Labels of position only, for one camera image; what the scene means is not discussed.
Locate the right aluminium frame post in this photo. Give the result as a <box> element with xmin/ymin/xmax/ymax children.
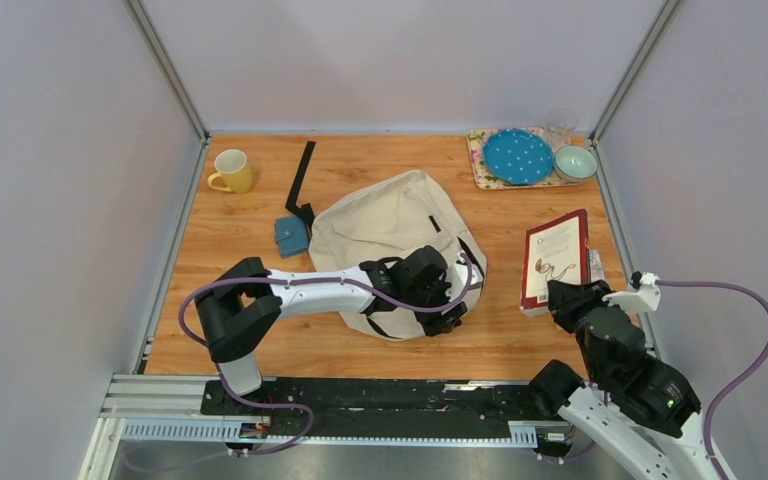
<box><xmin>589</xmin><ymin>0</ymin><xmax>685</xmax><ymax>145</ymax></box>

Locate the aluminium frame post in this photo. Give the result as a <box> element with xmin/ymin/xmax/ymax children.
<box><xmin>123</xmin><ymin>0</ymin><xmax>210</xmax><ymax>145</ymax></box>
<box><xmin>589</xmin><ymin>0</ymin><xmax>685</xmax><ymax>145</ymax></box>

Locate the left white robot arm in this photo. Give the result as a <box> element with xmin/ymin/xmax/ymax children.
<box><xmin>179</xmin><ymin>246</ymin><xmax>484</xmax><ymax>415</ymax></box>

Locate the floral cover notebook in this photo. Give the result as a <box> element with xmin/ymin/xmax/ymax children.
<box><xmin>588</xmin><ymin>249</ymin><xmax>606</xmax><ymax>282</ymax></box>

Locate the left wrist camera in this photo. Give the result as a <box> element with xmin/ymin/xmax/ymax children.
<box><xmin>451</xmin><ymin>250</ymin><xmax>484</xmax><ymax>291</ymax></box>

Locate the left aluminium frame post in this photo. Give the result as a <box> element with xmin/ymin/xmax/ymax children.
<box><xmin>123</xmin><ymin>0</ymin><xmax>210</xmax><ymax>145</ymax></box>

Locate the beige canvas backpack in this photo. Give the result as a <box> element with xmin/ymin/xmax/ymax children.
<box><xmin>286</xmin><ymin>142</ymin><xmax>487</xmax><ymax>341</ymax></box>

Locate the red white cover book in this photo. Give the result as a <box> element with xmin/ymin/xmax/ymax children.
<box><xmin>519</xmin><ymin>209</ymin><xmax>590</xmax><ymax>317</ymax></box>

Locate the clear glass cup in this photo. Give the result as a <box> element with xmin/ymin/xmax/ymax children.
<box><xmin>544</xmin><ymin>108</ymin><xmax>578</xmax><ymax>150</ymax></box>

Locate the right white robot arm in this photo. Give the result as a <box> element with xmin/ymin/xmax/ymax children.
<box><xmin>530</xmin><ymin>273</ymin><xmax>735</xmax><ymax>479</ymax></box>

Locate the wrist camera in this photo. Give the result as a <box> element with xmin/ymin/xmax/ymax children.
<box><xmin>602</xmin><ymin>271</ymin><xmax>661</xmax><ymax>314</ymax></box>
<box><xmin>451</xmin><ymin>250</ymin><xmax>484</xmax><ymax>291</ymax></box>

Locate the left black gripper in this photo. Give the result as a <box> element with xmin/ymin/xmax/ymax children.
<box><xmin>404</xmin><ymin>271</ymin><xmax>468</xmax><ymax>339</ymax></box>

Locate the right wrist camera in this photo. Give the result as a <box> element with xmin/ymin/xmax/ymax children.
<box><xmin>602</xmin><ymin>271</ymin><xmax>661</xmax><ymax>314</ymax></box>

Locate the floral tray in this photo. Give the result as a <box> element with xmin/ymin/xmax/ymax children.
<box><xmin>466</xmin><ymin>126</ymin><xmax>590</xmax><ymax>190</ymax></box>

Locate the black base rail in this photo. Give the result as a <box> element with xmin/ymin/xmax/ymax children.
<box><xmin>200</xmin><ymin>377</ymin><xmax>567</xmax><ymax>440</ymax></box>

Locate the yellow mug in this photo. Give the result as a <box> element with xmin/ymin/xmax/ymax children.
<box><xmin>207</xmin><ymin>149</ymin><xmax>254</xmax><ymax>194</ymax></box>

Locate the teal wallet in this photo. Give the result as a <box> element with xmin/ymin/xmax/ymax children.
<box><xmin>274</xmin><ymin>215</ymin><xmax>310</xmax><ymax>258</ymax></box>

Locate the light green bowl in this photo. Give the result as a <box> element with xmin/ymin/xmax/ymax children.
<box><xmin>554</xmin><ymin>145</ymin><xmax>598</xmax><ymax>183</ymax></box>

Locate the blue dotted plate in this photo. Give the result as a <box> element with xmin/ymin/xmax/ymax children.
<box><xmin>481</xmin><ymin>129</ymin><xmax>554</xmax><ymax>185</ymax></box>

